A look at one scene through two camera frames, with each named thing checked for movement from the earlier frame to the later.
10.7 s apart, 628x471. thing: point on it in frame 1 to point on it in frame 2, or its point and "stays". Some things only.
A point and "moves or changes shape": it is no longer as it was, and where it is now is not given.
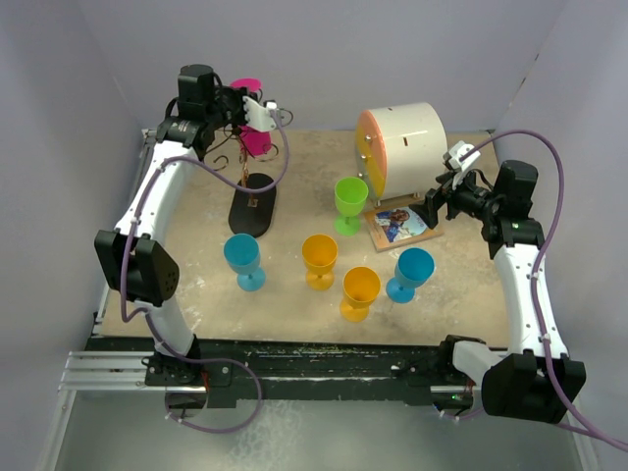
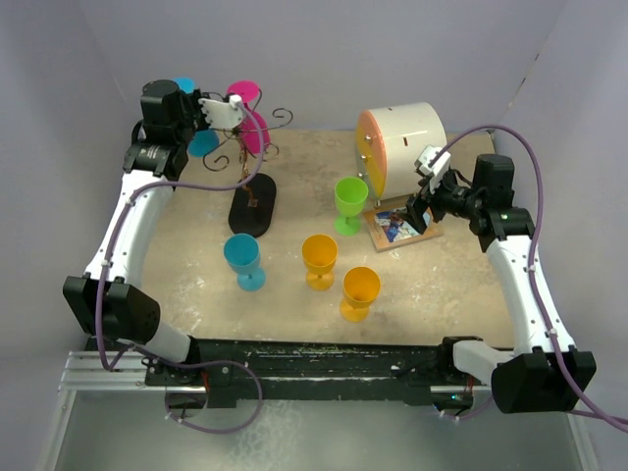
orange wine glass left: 320,253 stays
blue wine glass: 413,268 moves or changes shape
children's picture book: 392,223 stays
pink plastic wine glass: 253,143 stays
